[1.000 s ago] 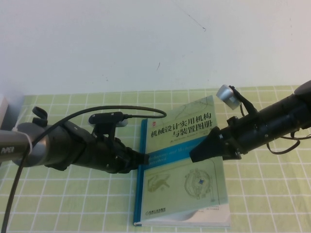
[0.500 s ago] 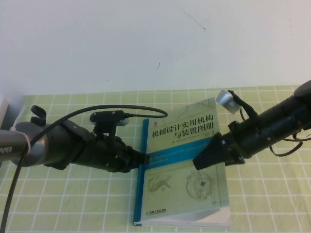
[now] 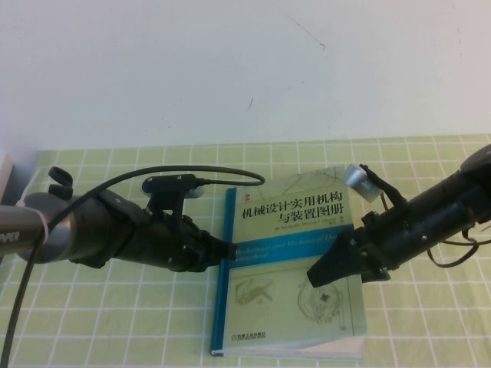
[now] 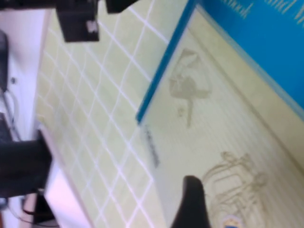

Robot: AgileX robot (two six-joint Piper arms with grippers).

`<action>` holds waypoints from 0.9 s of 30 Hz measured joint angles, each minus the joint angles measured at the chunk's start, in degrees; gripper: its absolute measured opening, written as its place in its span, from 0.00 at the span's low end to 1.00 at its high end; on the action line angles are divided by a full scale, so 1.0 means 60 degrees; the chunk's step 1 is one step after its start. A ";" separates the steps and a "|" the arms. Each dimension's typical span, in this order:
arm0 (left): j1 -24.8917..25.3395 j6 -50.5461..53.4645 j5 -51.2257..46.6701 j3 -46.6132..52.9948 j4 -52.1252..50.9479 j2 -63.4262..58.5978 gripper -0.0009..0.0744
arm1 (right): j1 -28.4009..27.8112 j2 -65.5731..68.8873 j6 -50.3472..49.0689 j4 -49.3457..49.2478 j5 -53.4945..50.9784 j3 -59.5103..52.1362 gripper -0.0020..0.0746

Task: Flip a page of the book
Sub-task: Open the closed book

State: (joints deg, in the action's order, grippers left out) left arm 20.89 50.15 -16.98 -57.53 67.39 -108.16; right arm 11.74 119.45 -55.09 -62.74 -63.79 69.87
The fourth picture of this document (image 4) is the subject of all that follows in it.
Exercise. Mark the blue and cream hardcover book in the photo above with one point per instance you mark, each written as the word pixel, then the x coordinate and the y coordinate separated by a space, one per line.
pixel 237 107

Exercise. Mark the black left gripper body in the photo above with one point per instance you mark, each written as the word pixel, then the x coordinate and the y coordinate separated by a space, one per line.
pixel 78 21

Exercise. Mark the green checked tablecloth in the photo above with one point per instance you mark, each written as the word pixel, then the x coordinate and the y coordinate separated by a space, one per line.
pixel 95 95

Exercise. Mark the small black table screw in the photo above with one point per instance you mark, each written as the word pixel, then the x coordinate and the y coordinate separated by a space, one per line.
pixel 14 80

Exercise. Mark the black machine block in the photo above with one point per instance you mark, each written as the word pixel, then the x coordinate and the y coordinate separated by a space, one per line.
pixel 23 166

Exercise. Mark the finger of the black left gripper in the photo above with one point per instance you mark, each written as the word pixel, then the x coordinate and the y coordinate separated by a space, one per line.
pixel 118 5

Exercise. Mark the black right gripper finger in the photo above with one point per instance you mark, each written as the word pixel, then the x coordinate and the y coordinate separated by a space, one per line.
pixel 192 206

